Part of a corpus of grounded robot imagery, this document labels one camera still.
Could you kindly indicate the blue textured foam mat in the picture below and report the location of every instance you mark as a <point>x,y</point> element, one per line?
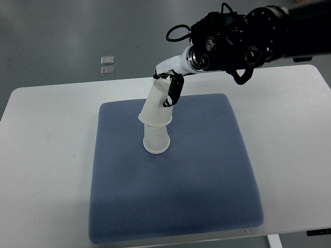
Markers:
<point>203,182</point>

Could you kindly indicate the white paper cup on mat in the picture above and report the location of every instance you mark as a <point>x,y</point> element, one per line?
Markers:
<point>156,139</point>

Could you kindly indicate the white table leg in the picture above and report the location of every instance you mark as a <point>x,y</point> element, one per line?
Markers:
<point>274,241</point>

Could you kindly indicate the white paper cup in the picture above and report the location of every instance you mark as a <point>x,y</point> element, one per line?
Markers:
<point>156,139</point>
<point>153,113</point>

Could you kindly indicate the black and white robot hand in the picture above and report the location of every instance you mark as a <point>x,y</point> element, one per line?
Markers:
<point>176,68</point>

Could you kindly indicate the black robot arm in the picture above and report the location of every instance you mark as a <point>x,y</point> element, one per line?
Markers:
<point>237,43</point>

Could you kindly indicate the black table control panel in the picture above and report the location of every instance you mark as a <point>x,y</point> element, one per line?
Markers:
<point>318,232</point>

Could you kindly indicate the upper silver floor plate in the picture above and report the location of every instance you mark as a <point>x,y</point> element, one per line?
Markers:
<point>107,60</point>

